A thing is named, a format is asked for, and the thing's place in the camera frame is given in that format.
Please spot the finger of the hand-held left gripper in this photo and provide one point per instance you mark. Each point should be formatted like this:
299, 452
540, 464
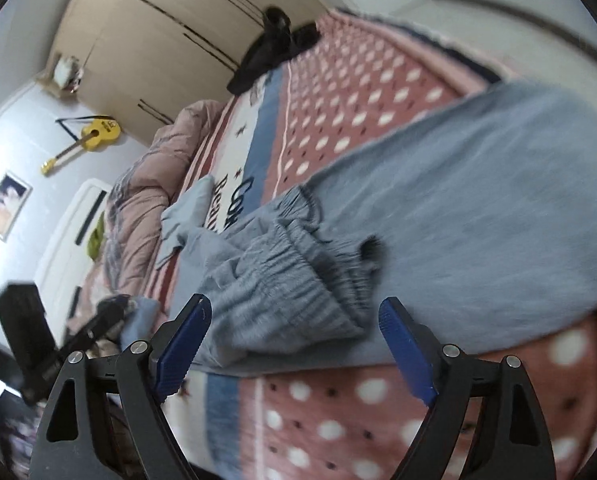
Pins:
96, 322

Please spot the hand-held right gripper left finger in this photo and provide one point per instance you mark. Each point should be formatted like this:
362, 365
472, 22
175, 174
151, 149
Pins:
181, 350

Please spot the cardboard box with white item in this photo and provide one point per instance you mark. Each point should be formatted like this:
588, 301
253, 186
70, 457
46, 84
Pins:
64, 74

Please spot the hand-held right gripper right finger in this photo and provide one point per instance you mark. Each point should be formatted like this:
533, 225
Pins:
406, 350

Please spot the yellow guitar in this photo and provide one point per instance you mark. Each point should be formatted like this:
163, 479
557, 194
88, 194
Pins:
96, 136

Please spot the grey-blue pants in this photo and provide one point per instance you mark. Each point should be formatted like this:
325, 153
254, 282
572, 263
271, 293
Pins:
453, 200

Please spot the green cloth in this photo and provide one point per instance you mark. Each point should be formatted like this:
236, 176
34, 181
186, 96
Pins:
96, 240

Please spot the pink quilt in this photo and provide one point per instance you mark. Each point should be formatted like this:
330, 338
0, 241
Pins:
143, 200

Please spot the black clothing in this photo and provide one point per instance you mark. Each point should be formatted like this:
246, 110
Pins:
263, 55

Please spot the beige wooden wardrobe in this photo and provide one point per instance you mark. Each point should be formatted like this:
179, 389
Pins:
143, 50

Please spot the wall poster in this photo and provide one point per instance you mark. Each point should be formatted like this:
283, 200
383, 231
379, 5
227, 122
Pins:
6, 205

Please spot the dark shelf with items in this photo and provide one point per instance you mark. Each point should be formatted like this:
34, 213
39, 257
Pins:
8, 425

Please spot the pink polka-dot printed blanket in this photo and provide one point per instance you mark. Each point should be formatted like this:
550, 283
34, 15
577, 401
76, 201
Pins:
358, 85

